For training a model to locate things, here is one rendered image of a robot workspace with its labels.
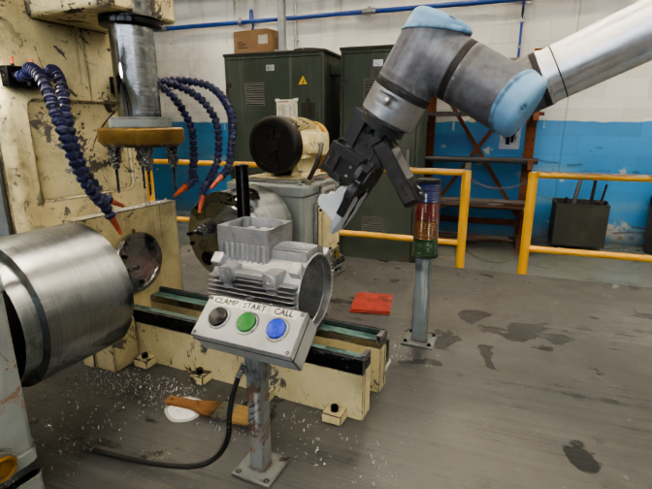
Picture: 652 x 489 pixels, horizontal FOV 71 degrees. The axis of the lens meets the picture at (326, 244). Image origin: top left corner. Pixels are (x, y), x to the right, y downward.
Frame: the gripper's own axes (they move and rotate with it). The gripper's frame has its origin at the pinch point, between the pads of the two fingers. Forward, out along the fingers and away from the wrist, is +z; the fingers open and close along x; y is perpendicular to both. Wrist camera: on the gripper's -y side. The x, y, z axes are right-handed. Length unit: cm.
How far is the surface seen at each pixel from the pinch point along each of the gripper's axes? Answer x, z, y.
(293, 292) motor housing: 3.0, 14.2, 0.7
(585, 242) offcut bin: -472, 50, -117
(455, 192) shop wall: -506, 88, 29
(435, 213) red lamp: -34.1, -2.8, -9.3
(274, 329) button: 22.3, 8.1, -5.1
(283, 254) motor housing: -1.8, 11.8, 7.5
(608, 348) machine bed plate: -52, 6, -62
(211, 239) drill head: -26, 36, 37
